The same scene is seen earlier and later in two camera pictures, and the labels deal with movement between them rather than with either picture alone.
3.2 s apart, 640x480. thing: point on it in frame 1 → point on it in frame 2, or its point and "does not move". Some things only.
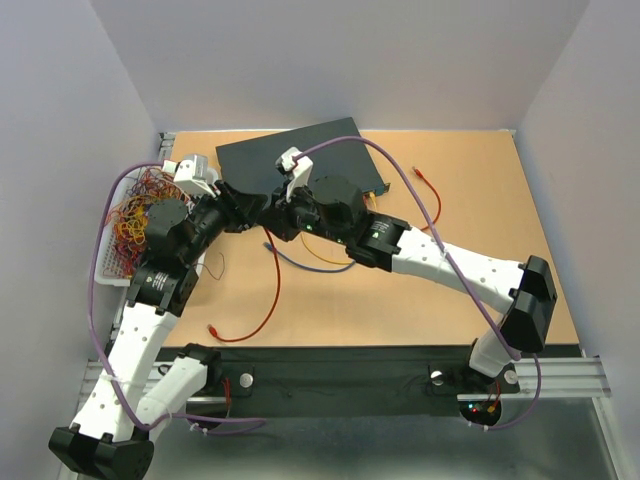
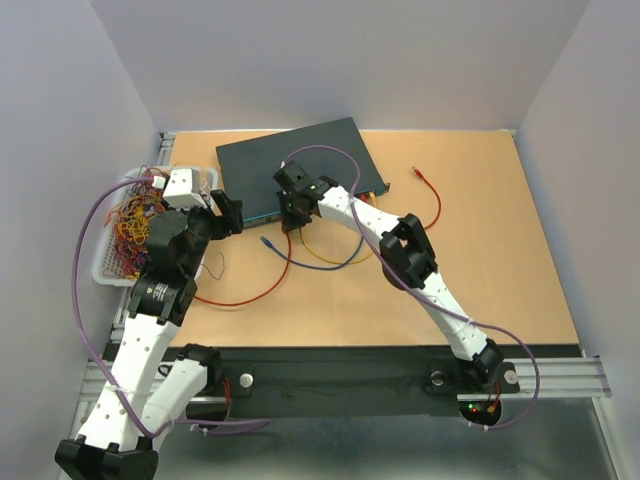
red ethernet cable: (419, 173) does not move
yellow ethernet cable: (373, 195) does not move
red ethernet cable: (223, 339) → (259, 297)
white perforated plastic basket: (106, 248) does not move
